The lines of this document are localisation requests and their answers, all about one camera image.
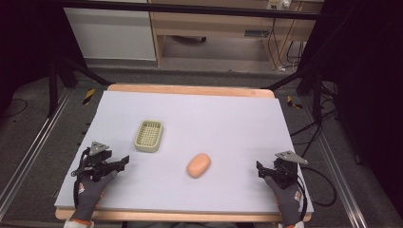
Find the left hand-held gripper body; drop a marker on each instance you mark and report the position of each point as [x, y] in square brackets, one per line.
[98, 163]

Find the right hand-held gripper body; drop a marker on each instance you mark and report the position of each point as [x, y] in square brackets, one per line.
[286, 171]

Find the pale green soap dish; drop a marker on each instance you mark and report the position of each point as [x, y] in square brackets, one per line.
[149, 136]

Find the orange bread roll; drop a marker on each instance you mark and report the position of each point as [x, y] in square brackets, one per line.
[198, 165]

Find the person's left hand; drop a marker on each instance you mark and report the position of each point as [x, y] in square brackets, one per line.
[90, 193]

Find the person's right hand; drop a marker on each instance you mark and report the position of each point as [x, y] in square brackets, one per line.
[287, 202]

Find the yellow black tape marker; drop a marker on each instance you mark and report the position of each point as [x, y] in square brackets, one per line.
[294, 103]
[89, 96]

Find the white foam board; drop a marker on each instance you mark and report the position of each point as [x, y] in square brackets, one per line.
[202, 133]

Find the black metal stand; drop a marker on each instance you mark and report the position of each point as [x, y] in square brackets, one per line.
[53, 85]
[316, 91]

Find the white work board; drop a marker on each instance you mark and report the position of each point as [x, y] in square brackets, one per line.
[190, 89]

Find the black curtain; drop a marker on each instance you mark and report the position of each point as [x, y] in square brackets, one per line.
[25, 47]
[367, 79]

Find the white cabinet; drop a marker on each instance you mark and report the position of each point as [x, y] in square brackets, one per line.
[111, 34]

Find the light wooden desk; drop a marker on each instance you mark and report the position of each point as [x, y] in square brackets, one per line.
[209, 25]

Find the white power strip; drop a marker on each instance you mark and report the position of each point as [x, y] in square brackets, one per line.
[278, 3]

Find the metal floor rail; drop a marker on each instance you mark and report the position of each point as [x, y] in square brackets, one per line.
[335, 171]
[31, 152]

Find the black horizontal frame bar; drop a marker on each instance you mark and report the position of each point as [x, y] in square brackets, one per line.
[190, 9]

